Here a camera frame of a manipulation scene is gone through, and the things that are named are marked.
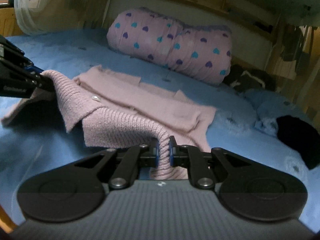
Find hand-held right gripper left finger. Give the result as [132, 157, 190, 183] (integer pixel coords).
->
[75, 140, 160, 191]

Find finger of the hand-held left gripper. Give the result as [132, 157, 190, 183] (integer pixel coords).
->
[0, 36, 34, 68]
[24, 66, 56, 93]

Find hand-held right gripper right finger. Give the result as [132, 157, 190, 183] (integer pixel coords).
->
[169, 136, 252, 190]

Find pink knitted cardigan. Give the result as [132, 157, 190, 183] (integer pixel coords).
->
[1, 64, 217, 180]

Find hanging clothes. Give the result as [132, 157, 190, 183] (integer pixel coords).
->
[280, 25, 317, 80]

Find white mosquito net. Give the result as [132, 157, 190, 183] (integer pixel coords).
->
[14, 0, 85, 35]

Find blue dandelion bed sheet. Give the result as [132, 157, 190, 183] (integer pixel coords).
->
[0, 27, 320, 225]

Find blue pillow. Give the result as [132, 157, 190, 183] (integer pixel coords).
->
[244, 89, 310, 138]

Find dark grey clothing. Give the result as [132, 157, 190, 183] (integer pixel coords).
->
[222, 64, 277, 93]

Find pink heart-patterned pillow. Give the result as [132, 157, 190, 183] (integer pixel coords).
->
[107, 7, 233, 85]

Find black cloth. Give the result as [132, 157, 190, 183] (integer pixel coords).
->
[276, 115, 320, 170]

